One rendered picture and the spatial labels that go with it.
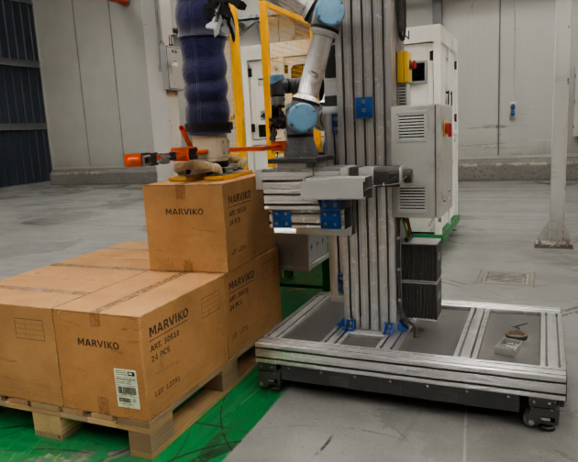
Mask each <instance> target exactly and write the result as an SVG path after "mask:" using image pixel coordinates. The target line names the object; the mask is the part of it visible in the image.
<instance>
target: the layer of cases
mask: <svg viewBox="0 0 578 462"><path fill-rule="evenodd" d="M281 318H282V310H281V294H280V276H279V259H278V247H272V248H270V249H268V250H267V251H265V252H263V253H262V254H260V255H259V256H257V257H256V258H253V259H252V260H250V261H248V262H247V263H245V264H243V265H241V266H240V267H238V268H236V269H234V270H232V271H231V272H230V273H208V272H184V271H159V270H150V257H149V248H148V242H130V241H127V242H124V243H121V244H117V245H114V246H112V247H106V248H103V249H100V250H96V251H94V252H91V253H88V254H84V255H81V256H79V257H75V258H70V259H67V260H64V261H61V262H58V263H55V264H51V265H49V266H46V267H42V268H39V269H34V270H31V271H28V272H25V273H22V274H18V275H16V276H13V277H9V278H6V279H3V280H0V395H1V396H6V397H11V398H16V399H21V400H26V401H32V402H41V403H46V404H50V405H56V406H61V407H64V406H65V407H66V408H71V409H75V410H81V411H86V412H91V413H101V414H105V415H110V416H115V417H120V418H126V419H130V420H135V421H141V422H145V423H149V422H150V421H152V420H153V419H154V418H156V417H157V416H158V415H159V414H161V413H162V412H163V411H165V410H166V409H167V408H168V407H170V406H171V405H172V404H174V403H175V402H176V401H178V400H179V399H180V398H181V397H183V396H184V395H185V393H187V392H188V391H190V390H191V389H192V388H193V387H195V386H196V385H197V384H198V383H200V382H201V381H202V380H204V379H205V378H206V377H208V376H209V375H210V374H211V373H213V372H214V371H215V370H216V369H218V368H219V367H221V366H222V365H223V364H224V363H226V362H227V361H228V360H229V359H231V358H232V357H233V356H235V355H236V354H237V353H238V352H240V350H241V349H243V348H244V347H245V346H247V345H248V344H249V343H250V342H252V341H253V340H254V339H256V338H257V337H258V336H260V335H261V334H262V333H263V332H265V331H266V330H267V329H268V328H270V327H271V326H272V325H274V324H275V323H276V322H278V321H279V320H280V319H281Z"/></svg>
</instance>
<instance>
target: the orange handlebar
mask: <svg viewBox="0 0 578 462"><path fill-rule="evenodd" d="M280 148H281V144H276V145H270V146H262V147H237V148H229V152H241V151H265V150H271V149H280ZM173 152H176V159H181V158H182V157H185V156H186V153H185V152H181V151H173ZM207 153H208V150H207V149H201V150H199V149H198V150H197V155H202V154H207ZM139 162H140V159H139V158H128V163H139Z"/></svg>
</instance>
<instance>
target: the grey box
mask: <svg viewBox="0 0 578 462"><path fill-rule="evenodd" d="M160 51H161V71H162V82H163V90H168V91H183V89H184V80H183V76H182V67H183V58H182V52H181V49H180V48H178V47H173V46H168V45H161V46H160Z"/></svg>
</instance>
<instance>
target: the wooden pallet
mask: <svg viewBox="0 0 578 462"><path fill-rule="evenodd" d="M282 320H283V318H281V319H280V320H279V321H278V322H276V323H275V324H274V325H272V326H271V327H270V328H268V329H267V330H266V331H265V332H263V333H262V334H261V335H259V336H258V337H257V338H256V339H254V340H253V341H252V342H250V343H249V344H248V345H247V346H245V347H244V348H243V349H241V350H240V352H238V353H237V354H236V355H235V356H233V357H232V358H231V359H229V360H228V361H227V362H226V363H224V364H223V365H222V366H221V367H219V368H218V369H216V370H215V371H214V372H213V373H211V374H210V375H209V376H208V377H206V378H205V379H204V380H202V381H201V382H200V383H198V384H197V385H196V386H195V387H193V388H192V389H191V390H189V391H188V392H187V393H185V395H184V396H183V397H181V398H180V399H179V400H178V401H176V402H175V403H174V404H172V405H171V406H170V407H168V408H167V409H166V410H165V411H163V412H162V413H161V414H159V415H158V416H157V417H156V418H154V419H153V420H152V421H150V422H149V423H145V422H141V421H135V420H130V419H126V418H120V417H116V416H110V415H105V414H101V413H95V412H86V411H81V410H75V409H71V408H66V407H65V406H64V407H61V406H56V405H50V404H46V403H41V402H35V401H26V400H21V399H16V398H11V397H6V396H1V395H0V410H1V409H3V408H5V407H10V408H15V409H19V410H24V411H29V412H32V415H33V422H34V428H35V435H40V436H45V437H48V438H53V439H58V440H64V439H65V438H67V437H68V436H70V435H72V434H73V433H75V432H76V431H78V430H79V429H80V428H82V427H83V426H85V425H86V424H88V423H90V424H100V425H104V426H109V427H114V428H118V429H123V430H128V438H129V446H130V455H131V456H135V457H143V458H147V459H151V460H153V459H154V458H155V457H156V456H157V455H158V454H160V453H161V452H162V451H163V450H164V449H165V448H166V447H167V446H169V445H170V444H171V443H172V442H173V441H174V440H175V439H176V438H178V437H179V436H180V435H181V434H182V433H183V432H184V431H186V430H187V429H188V428H189V427H190V426H191V425H192V424H193V423H195V422H196V421H197V420H198V419H199V418H200V417H201V416H202V415H204V414H205V413H206V412H207V411H208V410H209V409H210V408H211V407H213V406H214V405H215V404H216V403H217V402H218V401H219V400H221V399H222V398H223V397H224V396H225V395H226V394H227V393H228V392H230V391H231V390H232V389H233V388H234V387H235V386H236V385H237V384H239V383H240V382H241V381H242V380H243V379H244V378H245V377H247V376H248V375H249V374H250V373H251V372H252V371H253V370H254V369H256V368H257V367H258V362H256V361H255V348H254V349H252V350H251V352H250V353H249V354H247V355H246V356H245V357H243V358H242V359H241V360H240V361H239V362H238V357H240V356H241V355H242V354H243V353H245V352H246V351H247V350H248V349H250V348H251V347H252V346H254V343H255V342H256V341H257V340H259V339H260V338H261V337H262V336H264V335H265V334H267V333H268V332H269V331H270V330H272V329H273V328H274V327H275V326H277V325H278V324H279V323H280V322H281V321H282ZM204 385H205V389H204V390H203V391H201V392H200V393H199V394H198V395H196V396H195V397H194V398H193V399H192V400H190V401H189V402H188V403H186V404H185V406H184V407H183V408H181V409H180V410H179V411H178V412H176V413H175V414H174V415H172V411H173V410H174V409H175V408H176V407H178V406H179V405H180V404H181V403H182V402H184V401H185V400H186V399H188V398H189V397H190V396H191V395H193V394H194V393H195V392H196V391H198V390H199V389H200V388H202V387H203V386H204Z"/></svg>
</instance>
